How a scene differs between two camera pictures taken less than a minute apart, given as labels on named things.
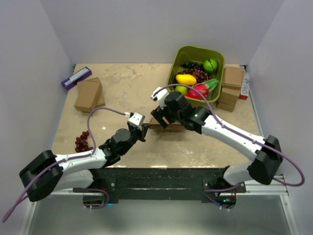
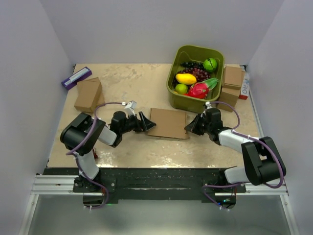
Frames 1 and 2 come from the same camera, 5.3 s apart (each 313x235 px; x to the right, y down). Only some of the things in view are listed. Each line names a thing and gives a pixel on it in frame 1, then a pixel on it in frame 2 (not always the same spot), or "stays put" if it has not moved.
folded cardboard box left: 89,95 stays put
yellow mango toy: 186,79 stays put
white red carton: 244,91 stays put
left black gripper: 143,133 to 147,124
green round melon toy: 210,65 stays put
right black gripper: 159,114 to 193,127
